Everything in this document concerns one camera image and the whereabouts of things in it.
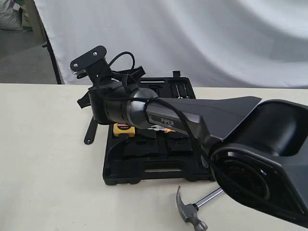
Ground black adjustable wrench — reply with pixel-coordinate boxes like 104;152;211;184
84;118;98;145

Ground orange handled pliers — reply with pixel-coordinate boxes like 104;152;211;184
164;128;174;133

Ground brown cardboard box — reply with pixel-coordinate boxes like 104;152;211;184
21;0;47;44

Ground white backdrop cloth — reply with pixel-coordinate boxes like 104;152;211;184
35;0;308;88

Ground black plastic tool case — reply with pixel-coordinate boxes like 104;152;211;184
102;70;217;186

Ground yellow tape measure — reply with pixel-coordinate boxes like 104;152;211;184
113;123;135;137

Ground grey sack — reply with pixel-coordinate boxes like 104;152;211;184
0;0;25;30

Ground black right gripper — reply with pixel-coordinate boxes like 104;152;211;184
77;81;135;125

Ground large yellow black screwdriver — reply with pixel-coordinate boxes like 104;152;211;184
175;85;182;99

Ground black backdrop stand pole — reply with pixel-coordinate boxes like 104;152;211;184
42;27;62;85

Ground steel claw hammer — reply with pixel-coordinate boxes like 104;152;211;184
176;186;224;231

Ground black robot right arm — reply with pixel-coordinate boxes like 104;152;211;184
77;81;308;227

